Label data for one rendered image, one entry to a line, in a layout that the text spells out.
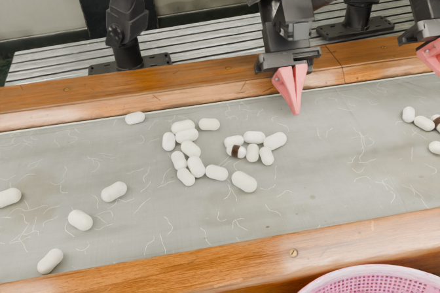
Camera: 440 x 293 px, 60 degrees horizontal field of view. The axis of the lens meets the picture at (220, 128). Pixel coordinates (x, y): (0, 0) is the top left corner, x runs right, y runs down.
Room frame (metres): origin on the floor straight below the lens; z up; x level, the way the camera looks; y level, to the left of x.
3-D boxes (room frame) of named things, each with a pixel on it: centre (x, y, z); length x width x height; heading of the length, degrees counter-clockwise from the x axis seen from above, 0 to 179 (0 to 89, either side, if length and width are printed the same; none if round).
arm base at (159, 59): (0.81, 0.21, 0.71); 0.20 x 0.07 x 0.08; 102
